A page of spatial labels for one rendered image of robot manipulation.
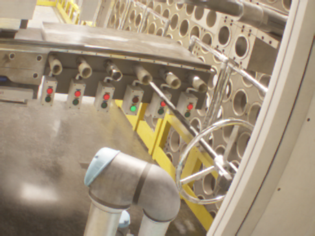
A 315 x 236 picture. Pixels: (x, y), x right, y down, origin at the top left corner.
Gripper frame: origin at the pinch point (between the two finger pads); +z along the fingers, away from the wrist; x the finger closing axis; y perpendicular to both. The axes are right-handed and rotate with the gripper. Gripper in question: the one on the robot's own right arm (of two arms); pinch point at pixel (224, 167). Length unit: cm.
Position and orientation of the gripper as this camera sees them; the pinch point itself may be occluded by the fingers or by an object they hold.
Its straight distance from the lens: 171.0
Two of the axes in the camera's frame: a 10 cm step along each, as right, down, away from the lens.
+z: -3.6, -4.5, 8.2
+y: 2.8, -8.9, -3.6
